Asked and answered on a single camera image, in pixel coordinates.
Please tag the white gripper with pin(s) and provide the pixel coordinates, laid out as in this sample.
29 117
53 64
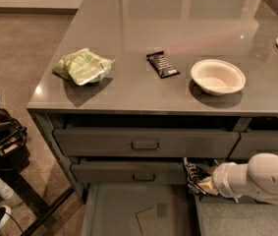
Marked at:
221 180

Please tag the blue Kettle chip bag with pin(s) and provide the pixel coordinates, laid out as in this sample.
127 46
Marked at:
194 173

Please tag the grey middle left drawer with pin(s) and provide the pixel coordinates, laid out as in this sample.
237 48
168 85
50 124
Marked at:
130 171

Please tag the grey top right drawer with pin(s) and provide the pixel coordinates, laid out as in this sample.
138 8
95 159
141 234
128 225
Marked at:
257 135

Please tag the grey open bottom drawer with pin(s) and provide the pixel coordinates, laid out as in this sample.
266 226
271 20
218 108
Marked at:
111 210

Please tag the grey square pad in drawer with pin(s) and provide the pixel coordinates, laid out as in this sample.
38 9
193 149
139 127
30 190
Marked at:
148 220

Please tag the grey counter cabinet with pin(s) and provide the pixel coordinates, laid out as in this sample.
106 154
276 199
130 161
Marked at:
240 32

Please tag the grey top left drawer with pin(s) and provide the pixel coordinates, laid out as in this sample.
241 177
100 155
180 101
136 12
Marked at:
145 142

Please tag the green chip bag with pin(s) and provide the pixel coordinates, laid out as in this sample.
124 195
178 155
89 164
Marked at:
83 67

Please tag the white paper bowl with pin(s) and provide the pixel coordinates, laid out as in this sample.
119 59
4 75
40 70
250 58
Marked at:
218 77

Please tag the black snack bar wrapper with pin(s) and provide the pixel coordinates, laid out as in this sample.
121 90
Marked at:
162 65

